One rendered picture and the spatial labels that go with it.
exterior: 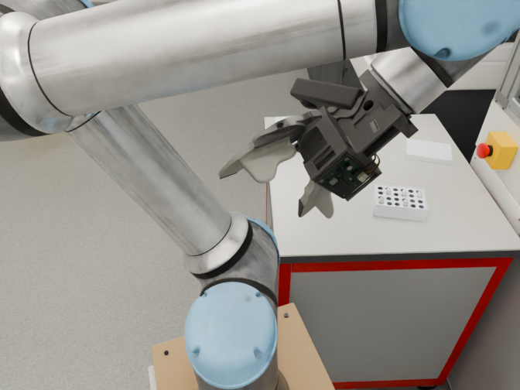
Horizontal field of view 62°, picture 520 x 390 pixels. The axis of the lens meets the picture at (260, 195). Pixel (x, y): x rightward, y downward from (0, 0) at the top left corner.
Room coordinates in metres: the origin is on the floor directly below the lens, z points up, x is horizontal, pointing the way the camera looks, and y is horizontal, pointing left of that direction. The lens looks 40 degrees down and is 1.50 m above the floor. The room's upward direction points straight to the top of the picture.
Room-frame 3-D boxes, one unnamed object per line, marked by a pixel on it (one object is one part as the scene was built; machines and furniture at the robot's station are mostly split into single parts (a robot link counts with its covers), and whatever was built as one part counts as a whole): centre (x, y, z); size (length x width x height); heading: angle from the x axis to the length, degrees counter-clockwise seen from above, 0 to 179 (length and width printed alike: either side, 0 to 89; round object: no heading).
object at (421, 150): (1.07, -0.50, 0.77); 0.13 x 0.09 x 0.02; 75
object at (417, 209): (0.83, -0.35, 0.78); 0.12 x 0.08 x 0.04; 81
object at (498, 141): (0.92, -0.60, 0.88); 0.07 x 0.05 x 0.07; 2
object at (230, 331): (0.32, 0.04, 0.97); 0.13 x 0.12 x 0.14; 177
